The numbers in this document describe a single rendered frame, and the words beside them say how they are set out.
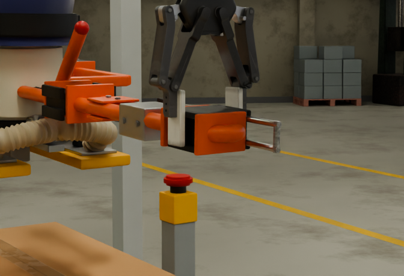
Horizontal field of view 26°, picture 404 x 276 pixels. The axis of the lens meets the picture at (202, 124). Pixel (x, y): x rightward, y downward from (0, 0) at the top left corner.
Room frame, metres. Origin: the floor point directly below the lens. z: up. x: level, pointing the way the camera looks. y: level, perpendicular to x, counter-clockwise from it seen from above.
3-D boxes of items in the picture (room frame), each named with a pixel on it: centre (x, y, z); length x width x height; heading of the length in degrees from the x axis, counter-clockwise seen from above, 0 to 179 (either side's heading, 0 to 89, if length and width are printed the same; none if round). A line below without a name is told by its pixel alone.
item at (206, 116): (1.10, 0.00, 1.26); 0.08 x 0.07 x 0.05; 35
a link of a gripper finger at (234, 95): (1.13, -0.04, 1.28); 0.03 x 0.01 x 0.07; 34
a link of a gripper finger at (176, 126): (1.08, 0.03, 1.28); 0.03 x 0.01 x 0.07; 34
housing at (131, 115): (1.21, 0.07, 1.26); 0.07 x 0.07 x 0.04; 35
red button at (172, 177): (2.07, 0.06, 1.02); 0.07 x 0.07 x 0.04
